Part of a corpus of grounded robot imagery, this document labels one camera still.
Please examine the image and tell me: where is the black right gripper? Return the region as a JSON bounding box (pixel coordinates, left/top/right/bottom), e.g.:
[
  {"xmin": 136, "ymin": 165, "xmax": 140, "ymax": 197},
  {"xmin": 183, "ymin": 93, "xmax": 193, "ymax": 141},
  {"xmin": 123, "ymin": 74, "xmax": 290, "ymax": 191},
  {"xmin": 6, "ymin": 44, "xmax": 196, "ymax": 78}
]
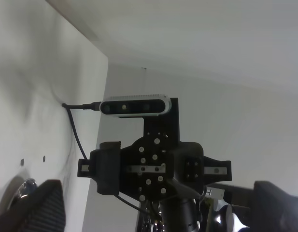
[{"xmin": 77, "ymin": 135, "xmax": 232, "ymax": 202}]

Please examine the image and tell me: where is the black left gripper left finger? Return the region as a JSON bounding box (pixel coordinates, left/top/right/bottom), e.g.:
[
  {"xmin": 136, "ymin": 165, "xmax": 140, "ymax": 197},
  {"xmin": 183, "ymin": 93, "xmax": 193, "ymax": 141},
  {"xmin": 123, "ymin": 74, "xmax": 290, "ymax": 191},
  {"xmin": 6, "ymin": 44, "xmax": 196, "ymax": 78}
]
[{"xmin": 0, "ymin": 179, "xmax": 66, "ymax": 232}]

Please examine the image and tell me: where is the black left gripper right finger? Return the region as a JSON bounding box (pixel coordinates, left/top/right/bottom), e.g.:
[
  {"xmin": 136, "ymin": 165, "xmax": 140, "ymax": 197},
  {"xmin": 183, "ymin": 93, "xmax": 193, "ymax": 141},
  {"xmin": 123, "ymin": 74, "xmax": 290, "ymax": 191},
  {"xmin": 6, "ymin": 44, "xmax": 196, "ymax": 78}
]
[{"xmin": 245, "ymin": 181, "xmax": 298, "ymax": 232}]

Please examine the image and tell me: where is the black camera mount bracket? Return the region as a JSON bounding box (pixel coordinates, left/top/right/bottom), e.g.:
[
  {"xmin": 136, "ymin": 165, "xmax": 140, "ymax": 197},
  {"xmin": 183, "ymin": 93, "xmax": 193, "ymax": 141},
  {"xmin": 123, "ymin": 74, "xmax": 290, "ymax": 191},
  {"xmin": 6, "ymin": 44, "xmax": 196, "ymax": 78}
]
[{"xmin": 143, "ymin": 98, "xmax": 180, "ymax": 146}]

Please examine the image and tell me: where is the silver depth camera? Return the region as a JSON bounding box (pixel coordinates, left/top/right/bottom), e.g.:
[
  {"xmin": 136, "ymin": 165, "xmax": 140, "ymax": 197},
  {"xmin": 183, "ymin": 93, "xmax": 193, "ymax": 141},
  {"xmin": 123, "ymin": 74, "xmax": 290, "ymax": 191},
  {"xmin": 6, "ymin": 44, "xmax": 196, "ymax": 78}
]
[{"xmin": 99, "ymin": 94, "xmax": 172, "ymax": 118}]

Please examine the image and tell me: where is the black camera cable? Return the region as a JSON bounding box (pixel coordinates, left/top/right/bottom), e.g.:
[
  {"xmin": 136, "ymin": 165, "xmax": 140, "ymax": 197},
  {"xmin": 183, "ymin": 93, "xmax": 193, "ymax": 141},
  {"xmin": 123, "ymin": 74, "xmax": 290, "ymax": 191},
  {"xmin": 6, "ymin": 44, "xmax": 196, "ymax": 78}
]
[{"xmin": 62, "ymin": 101, "xmax": 101, "ymax": 161}]

